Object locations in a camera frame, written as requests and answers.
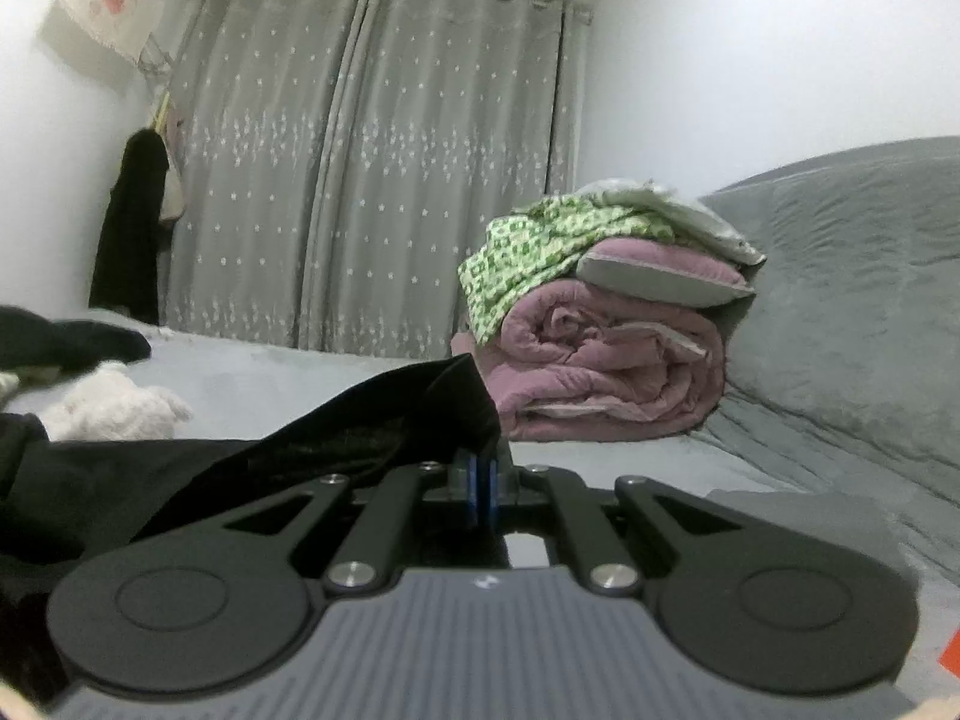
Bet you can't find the black t-shirt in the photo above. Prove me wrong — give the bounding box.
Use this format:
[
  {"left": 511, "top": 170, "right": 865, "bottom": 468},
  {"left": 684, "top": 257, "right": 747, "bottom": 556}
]
[{"left": 2, "top": 356, "right": 501, "bottom": 700}]

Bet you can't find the folded pink quilt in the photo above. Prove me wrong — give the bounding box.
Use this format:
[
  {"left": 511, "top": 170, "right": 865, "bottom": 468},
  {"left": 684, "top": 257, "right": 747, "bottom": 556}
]
[{"left": 451, "top": 280, "right": 726, "bottom": 442}]

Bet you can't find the top folded grey shirt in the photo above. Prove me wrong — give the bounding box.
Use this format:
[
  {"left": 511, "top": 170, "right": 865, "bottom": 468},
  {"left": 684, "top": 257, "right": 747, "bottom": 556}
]
[{"left": 706, "top": 489, "right": 921, "bottom": 590}]

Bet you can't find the white plush dog toy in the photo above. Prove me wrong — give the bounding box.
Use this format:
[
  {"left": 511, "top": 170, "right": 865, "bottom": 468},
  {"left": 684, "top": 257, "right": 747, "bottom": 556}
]
[{"left": 37, "top": 361, "right": 192, "bottom": 442}]

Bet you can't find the pink grey pillow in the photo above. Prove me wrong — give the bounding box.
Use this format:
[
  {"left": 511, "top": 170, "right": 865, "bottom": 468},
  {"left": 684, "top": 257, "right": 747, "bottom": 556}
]
[{"left": 576, "top": 238, "right": 754, "bottom": 309}]

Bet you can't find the green patterned cloth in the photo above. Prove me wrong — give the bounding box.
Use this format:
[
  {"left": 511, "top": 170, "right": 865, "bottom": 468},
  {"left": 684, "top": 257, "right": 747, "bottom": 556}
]
[{"left": 457, "top": 195, "right": 675, "bottom": 344}]

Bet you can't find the orange book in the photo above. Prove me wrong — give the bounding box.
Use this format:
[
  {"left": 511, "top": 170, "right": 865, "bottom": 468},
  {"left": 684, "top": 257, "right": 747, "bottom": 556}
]
[{"left": 937, "top": 631, "right": 960, "bottom": 678}]

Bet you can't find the hanging black coat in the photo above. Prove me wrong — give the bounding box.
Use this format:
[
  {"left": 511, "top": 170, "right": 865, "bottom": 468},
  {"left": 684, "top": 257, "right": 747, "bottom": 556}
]
[{"left": 88, "top": 128, "right": 169, "bottom": 325}]

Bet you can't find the white cloth by black garment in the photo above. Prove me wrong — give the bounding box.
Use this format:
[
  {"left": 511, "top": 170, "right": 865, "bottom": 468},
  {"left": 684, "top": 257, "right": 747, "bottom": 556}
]
[{"left": 0, "top": 369, "right": 46, "bottom": 401}]

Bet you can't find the black garment on bed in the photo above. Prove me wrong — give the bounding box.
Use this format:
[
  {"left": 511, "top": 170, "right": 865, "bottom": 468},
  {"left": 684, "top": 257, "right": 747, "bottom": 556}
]
[{"left": 2, "top": 305, "right": 151, "bottom": 376}]

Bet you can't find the grey dotted curtain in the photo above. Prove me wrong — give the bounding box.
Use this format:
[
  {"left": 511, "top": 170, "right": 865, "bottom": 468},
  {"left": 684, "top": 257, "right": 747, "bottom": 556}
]
[{"left": 163, "top": 0, "right": 589, "bottom": 359}]

